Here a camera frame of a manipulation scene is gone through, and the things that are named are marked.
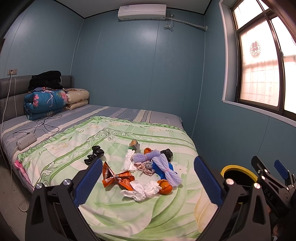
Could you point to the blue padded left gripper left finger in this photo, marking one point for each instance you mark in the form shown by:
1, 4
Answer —
85, 180

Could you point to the wall power socket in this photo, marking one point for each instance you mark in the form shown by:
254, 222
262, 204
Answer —
12, 72

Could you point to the insulated air conditioner pipe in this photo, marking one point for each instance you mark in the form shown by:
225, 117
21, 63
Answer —
170, 23

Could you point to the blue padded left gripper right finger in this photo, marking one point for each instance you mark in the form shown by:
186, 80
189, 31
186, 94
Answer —
209, 182

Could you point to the green snack packet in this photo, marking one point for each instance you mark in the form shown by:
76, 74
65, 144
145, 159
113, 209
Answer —
134, 146

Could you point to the blue floral folded quilt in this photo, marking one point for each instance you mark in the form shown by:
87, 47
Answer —
44, 103

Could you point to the black clothing pile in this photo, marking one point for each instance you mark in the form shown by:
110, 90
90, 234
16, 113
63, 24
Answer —
50, 79

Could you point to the green floral bed cover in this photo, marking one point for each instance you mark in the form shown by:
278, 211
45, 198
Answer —
181, 215

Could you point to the small orange plastic bag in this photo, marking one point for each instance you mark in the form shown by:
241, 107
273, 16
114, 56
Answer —
147, 150

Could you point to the pink crumpled bag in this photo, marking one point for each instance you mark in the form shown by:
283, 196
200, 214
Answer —
145, 167

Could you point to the blue striped bed sheet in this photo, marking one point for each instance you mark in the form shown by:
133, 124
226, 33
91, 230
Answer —
18, 127

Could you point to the grey padded headboard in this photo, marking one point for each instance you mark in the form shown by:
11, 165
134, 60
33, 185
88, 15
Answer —
13, 90

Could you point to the white power strip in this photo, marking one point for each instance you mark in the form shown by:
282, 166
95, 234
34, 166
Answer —
26, 141

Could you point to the white bag tied pink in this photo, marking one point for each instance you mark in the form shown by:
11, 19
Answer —
128, 164

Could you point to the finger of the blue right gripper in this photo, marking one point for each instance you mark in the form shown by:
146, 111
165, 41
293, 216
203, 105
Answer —
281, 169

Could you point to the purple net bundle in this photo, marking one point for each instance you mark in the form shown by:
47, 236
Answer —
162, 164

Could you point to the black plastic bag trash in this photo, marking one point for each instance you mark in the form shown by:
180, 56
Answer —
97, 152

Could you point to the orange foil wrapper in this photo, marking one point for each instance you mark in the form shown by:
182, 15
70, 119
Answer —
123, 179

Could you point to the beige folded quilt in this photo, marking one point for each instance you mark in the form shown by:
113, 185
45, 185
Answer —
76, 98

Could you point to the brown framed window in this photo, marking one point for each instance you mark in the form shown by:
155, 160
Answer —
259, 60

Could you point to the yellow rimmed trash bin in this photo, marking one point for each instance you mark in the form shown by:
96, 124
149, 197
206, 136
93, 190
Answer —
239, 174

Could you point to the white plastic bag trash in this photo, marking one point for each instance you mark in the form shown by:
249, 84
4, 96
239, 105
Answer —
141, 193

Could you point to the white wall air conditioner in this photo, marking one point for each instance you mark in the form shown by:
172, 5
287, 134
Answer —
142, 12

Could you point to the small black bag trash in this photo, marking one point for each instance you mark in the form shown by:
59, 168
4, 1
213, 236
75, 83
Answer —
168, 153

